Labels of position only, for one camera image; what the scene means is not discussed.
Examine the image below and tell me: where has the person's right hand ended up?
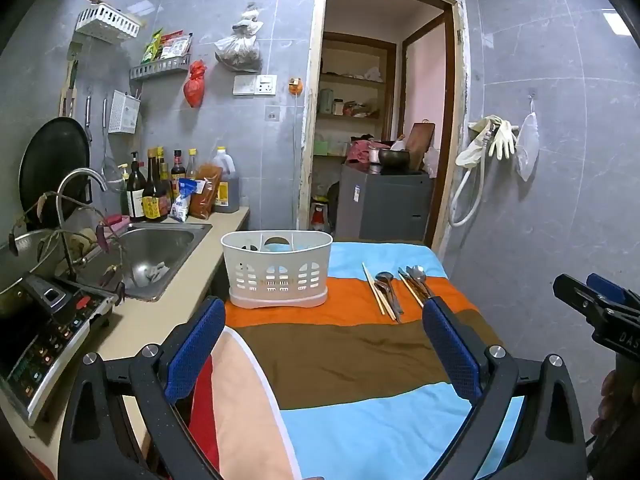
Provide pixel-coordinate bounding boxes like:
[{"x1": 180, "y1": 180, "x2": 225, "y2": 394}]
[{"x1": 590, "y1": 370, "x2": 624, "y2": 472}]

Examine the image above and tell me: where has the metal spoon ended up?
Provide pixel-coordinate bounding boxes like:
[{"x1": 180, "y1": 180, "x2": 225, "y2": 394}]
[
  {"x1": 373, "y1": 282, "x2": 402, "y2": 323},
  {"x1": 375, "y1": 271, "x2": 405, "y2": 317},
  {"x1": 413, "y1": 264, "x2": 437, "y2": 299}
]

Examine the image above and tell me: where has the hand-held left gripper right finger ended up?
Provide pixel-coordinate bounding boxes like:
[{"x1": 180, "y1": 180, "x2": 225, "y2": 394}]
[{"x1": 422, "y1": 296, "x2": 588, "y2": 480}]

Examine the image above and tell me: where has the yellow label soy sauce bottle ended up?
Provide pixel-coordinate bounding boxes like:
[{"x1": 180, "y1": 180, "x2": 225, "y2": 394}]
[{"x1": 142, "y1": 149, "x2": 171, "y2": 222}]

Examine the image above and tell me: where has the stainless steel sink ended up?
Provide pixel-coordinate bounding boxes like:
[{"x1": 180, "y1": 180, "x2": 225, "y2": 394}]
[{"x1": 57, "y1": 222, "x2": 213, "y2": 303}]

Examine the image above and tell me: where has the grey wall shelf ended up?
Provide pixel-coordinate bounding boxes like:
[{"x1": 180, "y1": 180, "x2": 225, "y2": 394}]
[{"x1": 129, "y1": 54, "x2": 192, "y2": 81}]

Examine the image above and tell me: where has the hanging plastic bag right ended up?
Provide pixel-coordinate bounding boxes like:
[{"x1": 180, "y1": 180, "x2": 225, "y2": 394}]
[{"x1": 515, "y1": 100, "x2": 540, "y2": 183}]

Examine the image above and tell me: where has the clear plastic bag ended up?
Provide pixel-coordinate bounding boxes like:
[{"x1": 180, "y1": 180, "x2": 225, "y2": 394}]
[{"x1": 214, "y1": 2, "x2": 263, "y2": 73}]

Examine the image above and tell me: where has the white wall basket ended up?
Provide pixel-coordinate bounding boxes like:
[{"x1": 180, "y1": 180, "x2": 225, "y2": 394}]
[{"x1": 75, "y1": 4, "x2": 142, "y2": 39}]

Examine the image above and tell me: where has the wooden cutting board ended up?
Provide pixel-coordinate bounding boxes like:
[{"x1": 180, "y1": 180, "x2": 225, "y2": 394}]
[{"x1": 405, "y1": 120, "x2": 436, "y2": 174}]

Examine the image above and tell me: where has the blue white bag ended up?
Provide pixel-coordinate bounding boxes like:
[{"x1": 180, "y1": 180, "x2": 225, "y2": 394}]
[{"x1": 169, "y1": 178, "x2": 206, "y2": 224}]

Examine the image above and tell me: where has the white plastic utensil basket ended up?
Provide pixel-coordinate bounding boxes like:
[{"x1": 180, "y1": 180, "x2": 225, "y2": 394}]
[{"x1": 221, "y1": 230, "x2": 334, "y2": 309}]

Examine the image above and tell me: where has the red label sauce bottle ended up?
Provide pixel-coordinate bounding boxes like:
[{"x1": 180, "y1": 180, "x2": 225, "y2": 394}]
[{"x1": 171, "y1": 150, "x2": 186, "y2": 202}]

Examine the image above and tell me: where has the red white bottle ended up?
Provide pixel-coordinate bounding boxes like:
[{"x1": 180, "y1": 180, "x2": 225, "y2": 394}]
[{"x1": 310, "y1": 197, "x2": 331, "y2": 234}]

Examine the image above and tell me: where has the red plastic bag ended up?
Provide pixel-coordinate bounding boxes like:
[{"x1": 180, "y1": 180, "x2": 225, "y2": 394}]
[{"x1": 183, "y1": 59, "x2": 207, "y2": 108}]

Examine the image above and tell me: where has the chrome faucet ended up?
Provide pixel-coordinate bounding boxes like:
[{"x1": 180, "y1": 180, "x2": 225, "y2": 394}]
[{"x1": 56, "y1": 168, "x2": 108, "y2": 281}]

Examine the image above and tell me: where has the pink and red cloth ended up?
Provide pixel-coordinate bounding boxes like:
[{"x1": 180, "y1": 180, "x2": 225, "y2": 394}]
[{"x1": 187, "y1": 326, "x2": 303, "y2": 480}]

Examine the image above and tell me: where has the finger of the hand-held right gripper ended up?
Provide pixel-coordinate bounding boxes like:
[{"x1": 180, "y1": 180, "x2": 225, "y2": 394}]
[
  {"x1": 587, "y1": 273, "x2": 640, "y2": 307},
  {"x1": 552, "y1": 273, "x2": 626, "y2": 329}
]

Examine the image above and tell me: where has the door frame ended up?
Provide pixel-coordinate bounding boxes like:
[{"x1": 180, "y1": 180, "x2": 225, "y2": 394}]
[{"x1": 297, "y1": 0, "x2": 472, "y2": 262}]

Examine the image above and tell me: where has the striped blanket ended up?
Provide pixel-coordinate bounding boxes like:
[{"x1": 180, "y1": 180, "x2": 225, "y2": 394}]
[{"x1": 222, "y1": 241, "x2": 526, "y2": 480}]

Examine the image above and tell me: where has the red seasoning packet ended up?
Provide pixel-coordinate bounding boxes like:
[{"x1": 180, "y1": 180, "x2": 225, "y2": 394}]
[{"x1": 160, "y1": 31, "x2": 194, "y2": 60}]

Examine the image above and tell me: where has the plastic oil jug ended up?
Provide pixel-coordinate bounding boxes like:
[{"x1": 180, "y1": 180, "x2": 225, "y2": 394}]
[{"x1": 210, "y1": 146, "x2": 241, "y2": 215}]

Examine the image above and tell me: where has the induction cooker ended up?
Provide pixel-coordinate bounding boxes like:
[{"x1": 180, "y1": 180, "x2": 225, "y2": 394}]
[{"x1": 0, "y1": 272, "x2": 126, "y2": 428}]

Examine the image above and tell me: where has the white hose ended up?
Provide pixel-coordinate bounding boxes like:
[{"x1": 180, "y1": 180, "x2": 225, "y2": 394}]
[{"x1": 447, "y1": 127, "x2": 497, "y2": 227}]

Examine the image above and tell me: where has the wooden shelf unit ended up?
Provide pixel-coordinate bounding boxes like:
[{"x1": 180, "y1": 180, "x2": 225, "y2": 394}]
[{"x1": 312, "y1": 32, "x2": 399, "y2": 162}]

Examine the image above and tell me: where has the orange spice bag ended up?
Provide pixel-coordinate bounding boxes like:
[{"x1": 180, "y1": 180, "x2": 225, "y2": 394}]
[{"x1": 189, "y1": 165, "x2": 224, "y2": 221}]

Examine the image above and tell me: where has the metal strainer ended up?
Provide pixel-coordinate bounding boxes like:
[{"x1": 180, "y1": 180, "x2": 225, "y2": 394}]
[{"x1": 101, "y1": 97, "x2": 127, "y2": 194}]

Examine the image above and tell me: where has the black round pan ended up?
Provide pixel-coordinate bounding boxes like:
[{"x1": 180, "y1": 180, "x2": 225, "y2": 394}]
[{"x1": 18, "y1": 117, "x2": 92, "y2": 228}]

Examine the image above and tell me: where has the cream rubber glove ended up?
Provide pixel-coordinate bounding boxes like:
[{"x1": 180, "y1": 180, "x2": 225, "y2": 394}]
[
  {"x1": 488, "y1": 119, "x2": 519, "y2": 161},
  {"x1": 455, "y1": 116, "x2": 494, "y2": 169}
]

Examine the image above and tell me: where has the green seasoning packet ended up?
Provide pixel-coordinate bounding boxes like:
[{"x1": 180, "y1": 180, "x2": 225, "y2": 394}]
[{"x1": 143, "y1": 29, "x2": 164, "y2": 64}]

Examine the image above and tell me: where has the white perforated wall holder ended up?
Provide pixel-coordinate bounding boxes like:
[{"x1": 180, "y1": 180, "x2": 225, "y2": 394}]
[{"x1": 107, "y1": 90, "x2": 140, "y2": 135}]

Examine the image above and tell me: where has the grey dish rag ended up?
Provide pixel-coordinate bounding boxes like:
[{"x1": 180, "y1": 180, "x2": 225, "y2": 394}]
[{"x1": 141, "y1": 262, "x2": 171, "y2": 287}]

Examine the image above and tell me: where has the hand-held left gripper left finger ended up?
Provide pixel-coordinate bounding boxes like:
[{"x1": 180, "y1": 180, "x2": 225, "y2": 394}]
[{"x1": 57, "y1": 296, "x2": 227, "y2": 480}]

